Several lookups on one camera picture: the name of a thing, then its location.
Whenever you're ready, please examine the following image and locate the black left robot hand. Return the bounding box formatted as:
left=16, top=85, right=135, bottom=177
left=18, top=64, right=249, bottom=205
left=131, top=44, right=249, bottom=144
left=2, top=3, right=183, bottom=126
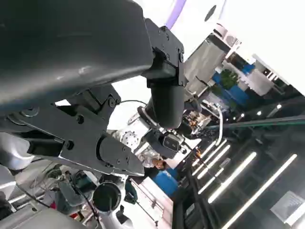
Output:
left=0, top=0, right=186, bottom=177

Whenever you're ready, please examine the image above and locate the lilac plate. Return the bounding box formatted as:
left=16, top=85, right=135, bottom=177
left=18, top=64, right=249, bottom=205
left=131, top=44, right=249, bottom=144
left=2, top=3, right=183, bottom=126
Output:
left=165, top=0, right=188, bottom=31

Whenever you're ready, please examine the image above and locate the grey metal cabinet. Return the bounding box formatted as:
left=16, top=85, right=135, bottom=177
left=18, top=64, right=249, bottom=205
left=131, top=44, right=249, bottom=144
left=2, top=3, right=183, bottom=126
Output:
left=183, top=38, right=227, bottom=96

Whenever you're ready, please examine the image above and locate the person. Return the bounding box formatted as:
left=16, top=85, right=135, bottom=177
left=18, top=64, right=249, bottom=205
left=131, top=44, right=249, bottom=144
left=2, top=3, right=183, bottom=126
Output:
left=152, top=158, right=168, bottom=171

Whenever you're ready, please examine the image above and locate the black round canister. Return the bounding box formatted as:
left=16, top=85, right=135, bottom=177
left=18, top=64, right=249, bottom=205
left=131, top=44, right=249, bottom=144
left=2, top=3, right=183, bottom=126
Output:
left=92, top=181, right=122, bottom=212

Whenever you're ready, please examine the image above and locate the green plant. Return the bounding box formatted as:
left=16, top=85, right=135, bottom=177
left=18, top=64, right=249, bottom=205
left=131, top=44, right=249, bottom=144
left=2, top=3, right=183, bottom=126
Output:
left=220, top=69, right=239, bottom=89

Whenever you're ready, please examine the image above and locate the blue box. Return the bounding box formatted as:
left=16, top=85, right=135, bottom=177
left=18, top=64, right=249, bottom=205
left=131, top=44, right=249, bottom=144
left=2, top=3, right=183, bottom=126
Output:
left=152, top=170, right=179, bottom=198

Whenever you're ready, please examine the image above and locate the blue cabinet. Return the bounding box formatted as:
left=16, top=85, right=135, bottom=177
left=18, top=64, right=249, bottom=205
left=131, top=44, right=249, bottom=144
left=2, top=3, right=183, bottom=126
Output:
left=212, top=71, right=249, bottom=104

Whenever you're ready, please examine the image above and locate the grey rounded cover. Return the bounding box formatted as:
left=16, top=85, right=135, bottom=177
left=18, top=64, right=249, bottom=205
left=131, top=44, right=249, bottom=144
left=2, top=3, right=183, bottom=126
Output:
left=0, top=204, right=103, bottom=229

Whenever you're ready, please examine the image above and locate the white ceiling light strip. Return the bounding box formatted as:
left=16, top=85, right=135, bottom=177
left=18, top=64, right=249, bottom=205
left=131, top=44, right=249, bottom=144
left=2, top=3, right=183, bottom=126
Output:
left=207, top=152, right=257, bottom=204
left=197, top=144, right=231, bottom=180
left=223, top=154, right=298, bottom=229

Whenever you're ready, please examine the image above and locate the white paper sign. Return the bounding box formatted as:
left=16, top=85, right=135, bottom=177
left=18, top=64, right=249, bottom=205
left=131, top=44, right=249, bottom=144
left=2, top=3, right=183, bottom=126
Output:
left=270, top=190, right=305, bottom=225

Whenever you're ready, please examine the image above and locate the white hose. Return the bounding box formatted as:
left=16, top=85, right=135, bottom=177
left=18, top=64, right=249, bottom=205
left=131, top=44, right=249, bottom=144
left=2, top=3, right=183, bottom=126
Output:
left=213, top=104, right=225, bottom=146

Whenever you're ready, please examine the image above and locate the green metal rail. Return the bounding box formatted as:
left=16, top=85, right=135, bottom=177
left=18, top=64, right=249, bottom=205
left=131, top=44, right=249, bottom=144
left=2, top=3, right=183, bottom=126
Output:
left=206, top=118, right=305, bottom=131

